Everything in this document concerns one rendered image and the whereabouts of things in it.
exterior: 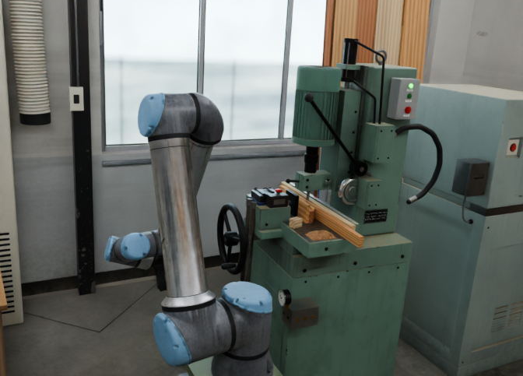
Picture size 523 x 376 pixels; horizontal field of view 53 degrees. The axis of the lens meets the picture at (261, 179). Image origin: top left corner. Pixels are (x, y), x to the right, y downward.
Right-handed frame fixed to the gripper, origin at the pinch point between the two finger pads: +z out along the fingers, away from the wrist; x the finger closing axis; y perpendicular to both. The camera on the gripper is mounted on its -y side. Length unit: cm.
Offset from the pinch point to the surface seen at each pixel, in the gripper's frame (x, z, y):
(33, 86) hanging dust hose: 115, -72, 37
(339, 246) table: -26, 38, 32
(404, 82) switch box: -12, 47, 99
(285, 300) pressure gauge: -22.9, 27.0, 6.1
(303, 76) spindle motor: 2, 12, 86
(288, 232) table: -9.8, 25.1, 28.4
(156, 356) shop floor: 53, 20, -66
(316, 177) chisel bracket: 2, 35, 51
